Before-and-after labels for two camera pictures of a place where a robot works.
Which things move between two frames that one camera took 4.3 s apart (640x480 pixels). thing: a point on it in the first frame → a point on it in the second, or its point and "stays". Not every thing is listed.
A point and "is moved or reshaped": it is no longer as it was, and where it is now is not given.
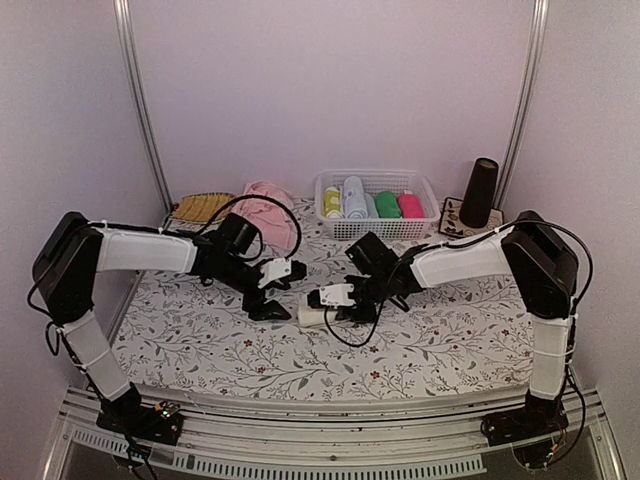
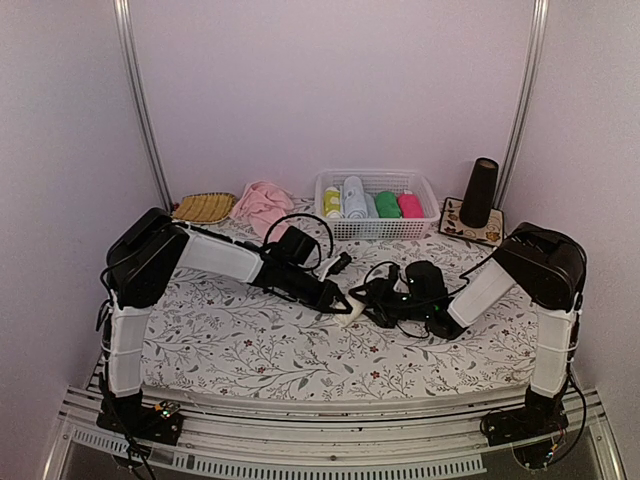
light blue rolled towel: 354,199 stays
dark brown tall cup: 478,193 stays
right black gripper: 345,313 → 379,295
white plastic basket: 392,204 stays
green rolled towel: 386,204 stays
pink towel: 272,220 is moved or reshaped
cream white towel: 309,316 is moved or reshaped
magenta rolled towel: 411,206 stays
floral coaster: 450,223 stays
